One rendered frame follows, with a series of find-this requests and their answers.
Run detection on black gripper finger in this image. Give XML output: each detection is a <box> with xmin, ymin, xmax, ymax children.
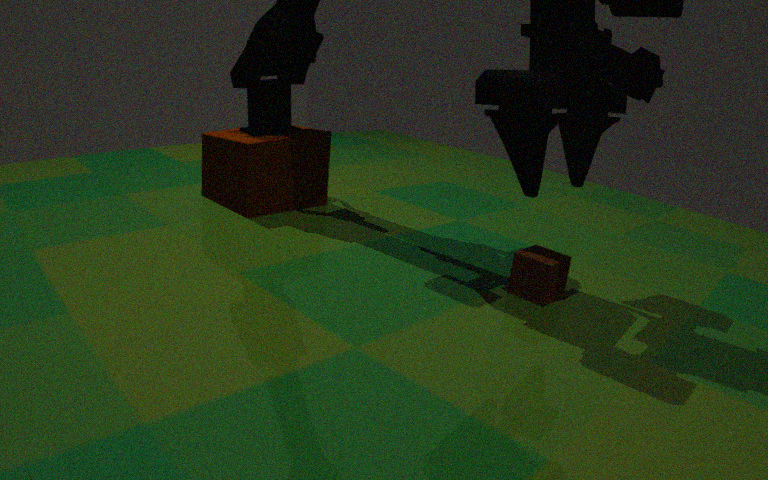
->
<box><xmin>557</xmin><ymin>113</ymin><xmax>621</xmax><ymax>187</ymax></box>
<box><xmin>484</xmin><ymin>110</ymin><xmax>565</xmax><ymax>197</ymax></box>

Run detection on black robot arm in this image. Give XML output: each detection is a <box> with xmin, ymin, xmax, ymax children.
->
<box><xmin>230</xmin><ymin>0</ymin><xmax>684</xmax><ymax>137</ymax></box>

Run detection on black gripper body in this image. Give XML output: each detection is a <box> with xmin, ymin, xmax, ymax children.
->
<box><xmin>475</xmin><ymin>10</ymin><xmax>627</xmax><ymax>117</ymax></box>

